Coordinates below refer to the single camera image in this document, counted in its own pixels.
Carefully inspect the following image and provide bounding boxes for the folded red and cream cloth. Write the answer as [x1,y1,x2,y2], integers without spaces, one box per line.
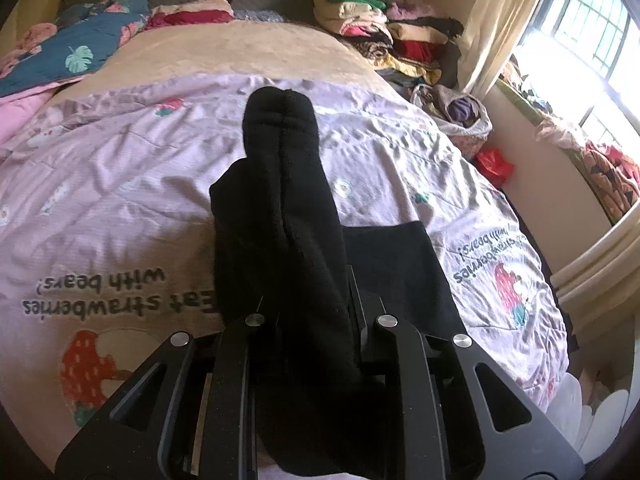
[149,0,234,29]

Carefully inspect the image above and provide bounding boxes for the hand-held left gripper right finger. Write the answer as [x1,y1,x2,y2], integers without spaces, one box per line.
[345,265,586,480]

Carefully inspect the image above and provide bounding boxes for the black garment with orange patches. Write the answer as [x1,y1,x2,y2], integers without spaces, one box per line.
[209,86,468,476]

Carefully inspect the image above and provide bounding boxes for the beige bedsheet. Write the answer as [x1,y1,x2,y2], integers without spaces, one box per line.
[55,20,416,111]

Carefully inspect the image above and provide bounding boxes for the orange patterned cloth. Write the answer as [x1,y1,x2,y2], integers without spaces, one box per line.
[580,139,640,203]

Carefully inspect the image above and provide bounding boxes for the pile of folded clothes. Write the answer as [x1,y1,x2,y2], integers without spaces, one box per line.
[312,0,466,86]

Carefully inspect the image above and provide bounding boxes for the cream curtain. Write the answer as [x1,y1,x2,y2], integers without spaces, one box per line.
[459,0,557,107]

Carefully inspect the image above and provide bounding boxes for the plastic bag of clothes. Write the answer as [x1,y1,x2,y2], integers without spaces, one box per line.
[410,84,494,140]

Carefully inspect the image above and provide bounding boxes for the blue floral blanket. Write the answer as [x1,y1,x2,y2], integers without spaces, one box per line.
[0,0,151,98]

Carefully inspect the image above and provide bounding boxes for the white flower shaped rug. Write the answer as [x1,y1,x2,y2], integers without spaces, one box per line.
[547,374,632,463]

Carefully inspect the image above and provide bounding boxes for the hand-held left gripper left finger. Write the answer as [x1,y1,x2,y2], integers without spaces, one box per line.
[54,295,281,480]

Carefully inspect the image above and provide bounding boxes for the grey patterned pillow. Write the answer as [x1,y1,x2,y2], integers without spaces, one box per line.
[232,8,291,24]

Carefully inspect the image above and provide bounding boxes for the pink duvet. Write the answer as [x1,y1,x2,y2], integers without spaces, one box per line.
[0,87,56,146]

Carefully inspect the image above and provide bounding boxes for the lilac strawberry print quilt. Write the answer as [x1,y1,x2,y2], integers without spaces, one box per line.
[0,72,571,466]

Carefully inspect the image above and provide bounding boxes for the barred window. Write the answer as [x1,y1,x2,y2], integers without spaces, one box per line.
[500,0,640,138]

